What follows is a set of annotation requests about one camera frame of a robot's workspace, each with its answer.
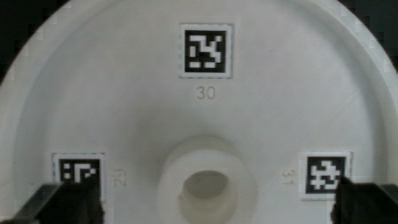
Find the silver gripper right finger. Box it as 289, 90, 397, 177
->
331, 177, 398, 224

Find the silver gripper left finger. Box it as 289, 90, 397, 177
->
8, 180, 106, 224

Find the white round table top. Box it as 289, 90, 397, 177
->
0, 0, 398, 224

